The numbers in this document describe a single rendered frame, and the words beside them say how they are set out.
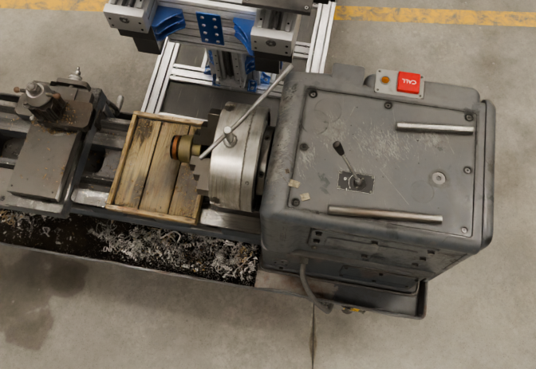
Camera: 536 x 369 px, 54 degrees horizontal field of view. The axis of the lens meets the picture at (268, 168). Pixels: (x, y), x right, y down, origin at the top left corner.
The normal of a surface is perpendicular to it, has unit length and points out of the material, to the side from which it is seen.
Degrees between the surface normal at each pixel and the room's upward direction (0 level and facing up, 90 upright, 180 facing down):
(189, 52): 0
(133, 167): 0
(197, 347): 0
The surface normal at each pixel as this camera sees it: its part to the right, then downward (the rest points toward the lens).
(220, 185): -0.14, 0.54
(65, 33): -0.01, -0.37
